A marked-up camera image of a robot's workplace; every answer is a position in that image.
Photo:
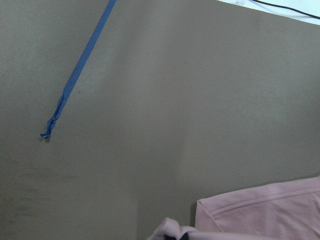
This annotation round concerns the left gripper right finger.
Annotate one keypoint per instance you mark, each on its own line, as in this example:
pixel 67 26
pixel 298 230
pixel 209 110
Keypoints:
pixel 185 236

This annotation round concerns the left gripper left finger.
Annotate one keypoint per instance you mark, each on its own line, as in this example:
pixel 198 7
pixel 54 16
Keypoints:
pixel 166 237

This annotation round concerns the pink snoopy t-shirt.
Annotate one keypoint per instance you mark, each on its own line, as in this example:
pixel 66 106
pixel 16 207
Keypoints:
pixel 277 211

